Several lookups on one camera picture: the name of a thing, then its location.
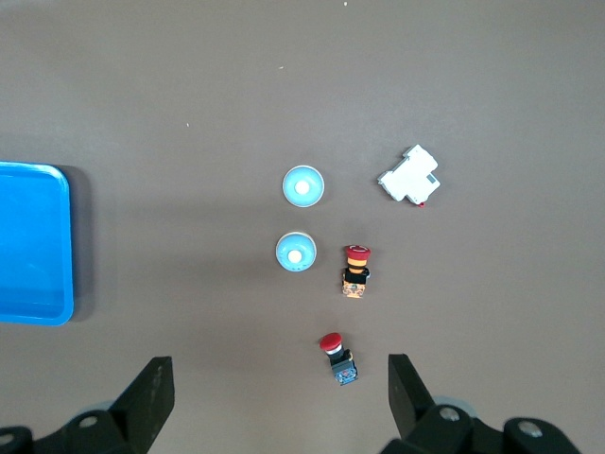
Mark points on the light blue round bell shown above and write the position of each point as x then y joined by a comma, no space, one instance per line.
303,194
295,257

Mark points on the brown table mat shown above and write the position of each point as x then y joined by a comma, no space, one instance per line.
189,71

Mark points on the blue plastic tray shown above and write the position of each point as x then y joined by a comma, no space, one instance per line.
33,246

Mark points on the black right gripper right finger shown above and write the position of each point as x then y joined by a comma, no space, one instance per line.
420,425

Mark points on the red push button black body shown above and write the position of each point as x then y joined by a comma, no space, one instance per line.
342,366

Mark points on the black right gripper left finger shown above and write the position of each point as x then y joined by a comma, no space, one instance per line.
137,416

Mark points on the white circuit breaker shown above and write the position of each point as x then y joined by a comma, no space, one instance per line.
409,179

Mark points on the red emergency button orange body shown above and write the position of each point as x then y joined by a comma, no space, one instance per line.
355,274

